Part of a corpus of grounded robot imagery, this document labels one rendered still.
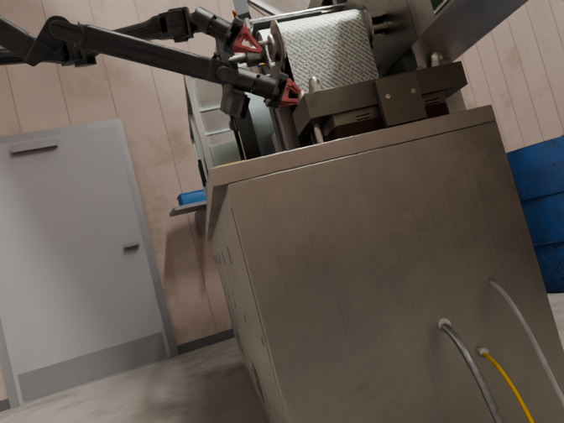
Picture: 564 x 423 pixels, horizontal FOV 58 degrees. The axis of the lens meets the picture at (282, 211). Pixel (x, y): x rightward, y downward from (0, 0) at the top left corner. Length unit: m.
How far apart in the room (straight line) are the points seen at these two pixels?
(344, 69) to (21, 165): 3.69
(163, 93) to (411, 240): 4.08
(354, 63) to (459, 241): 0.58
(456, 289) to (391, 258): 0.16
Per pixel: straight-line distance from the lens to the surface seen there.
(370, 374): 1.12
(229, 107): 1.37
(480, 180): 1.22
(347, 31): 1.49
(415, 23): 1.45
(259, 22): 1.80
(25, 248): 4.66
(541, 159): 3.41
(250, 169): 1.06
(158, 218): 4.70
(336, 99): 1.20
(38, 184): 4.72
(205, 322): 4.73
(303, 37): 1.46
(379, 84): 1.22
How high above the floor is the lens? 0.71
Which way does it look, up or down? 4 degrees up
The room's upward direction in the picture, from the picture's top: 15 degrees counter-clockwise
